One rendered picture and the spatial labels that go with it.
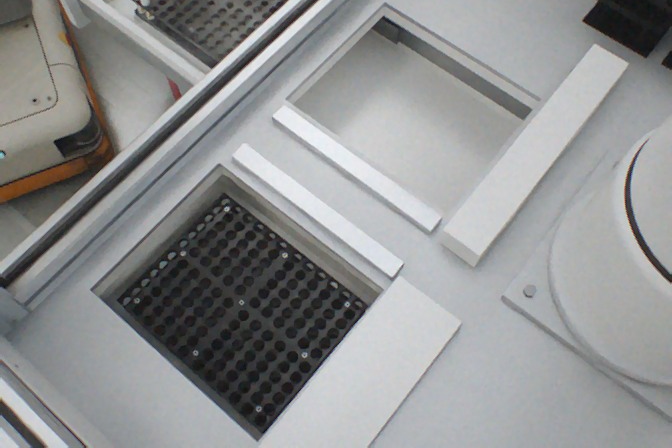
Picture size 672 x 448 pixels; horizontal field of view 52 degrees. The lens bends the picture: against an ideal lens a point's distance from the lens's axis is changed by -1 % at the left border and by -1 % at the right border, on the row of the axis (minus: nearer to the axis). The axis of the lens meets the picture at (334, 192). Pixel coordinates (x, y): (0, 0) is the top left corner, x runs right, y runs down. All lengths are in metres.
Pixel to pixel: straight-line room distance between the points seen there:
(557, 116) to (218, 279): 0.43
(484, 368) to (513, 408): 0.05
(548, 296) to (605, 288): 0.10
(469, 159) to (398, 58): 0.19
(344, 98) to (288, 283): 0.31
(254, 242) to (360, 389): 0.22
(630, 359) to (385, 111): 0.46
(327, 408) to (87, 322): 0.27
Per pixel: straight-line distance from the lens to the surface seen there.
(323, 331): 0.77
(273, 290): 0.79
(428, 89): 1.01
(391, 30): 1.02
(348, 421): 0.69
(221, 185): 0.92
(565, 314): 0.74
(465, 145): 0.96
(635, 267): 0.62
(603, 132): 0.88
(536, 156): 0.79
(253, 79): 0.82
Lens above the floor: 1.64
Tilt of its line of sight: 63 degrees down
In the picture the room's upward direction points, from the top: straight up
